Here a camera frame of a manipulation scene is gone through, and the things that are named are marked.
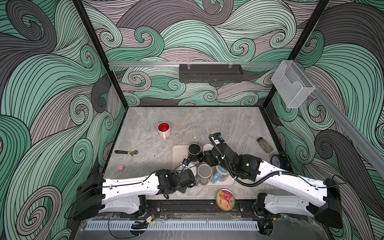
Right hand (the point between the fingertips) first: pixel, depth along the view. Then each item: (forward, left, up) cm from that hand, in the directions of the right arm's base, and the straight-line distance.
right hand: (207, 152), depth 74 cm
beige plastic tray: (+7, +16, -21) cm, 27 cm away
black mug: (+6, +7, -9) cm, 13 cm away
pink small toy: (-2, +50, -16) cm, 52 cm away
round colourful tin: (-18, -9, -14) cm, 25 cm away
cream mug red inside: (+25, +28, -16) cm, 41 cm away
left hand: (-10, +12, -13) cm, 20 cm away
